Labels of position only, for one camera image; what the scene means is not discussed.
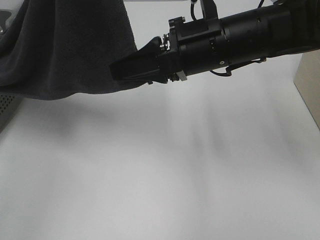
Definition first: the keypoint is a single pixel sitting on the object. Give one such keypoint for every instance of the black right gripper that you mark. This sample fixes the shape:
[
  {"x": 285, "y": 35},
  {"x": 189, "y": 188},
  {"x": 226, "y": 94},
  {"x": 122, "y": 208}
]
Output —
[{"x": 189, "y": 48}]

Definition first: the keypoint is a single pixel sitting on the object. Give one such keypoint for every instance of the dark navy towel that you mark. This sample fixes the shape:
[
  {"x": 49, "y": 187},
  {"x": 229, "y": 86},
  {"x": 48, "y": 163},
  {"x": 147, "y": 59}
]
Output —
[{"x": 52, "y": 49}]

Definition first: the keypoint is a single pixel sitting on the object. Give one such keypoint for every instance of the grey perforated plastic basket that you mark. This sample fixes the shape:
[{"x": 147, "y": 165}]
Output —
[{"x": 9, "y": 104}]

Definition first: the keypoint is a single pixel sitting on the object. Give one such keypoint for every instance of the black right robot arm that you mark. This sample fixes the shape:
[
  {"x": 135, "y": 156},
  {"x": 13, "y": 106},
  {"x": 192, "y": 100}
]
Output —
[{"x": 286, "y": 27}]

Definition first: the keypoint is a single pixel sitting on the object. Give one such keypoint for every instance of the beige box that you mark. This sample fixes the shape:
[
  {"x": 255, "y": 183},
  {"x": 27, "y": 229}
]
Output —
[{"x": 307, "y": 82}]

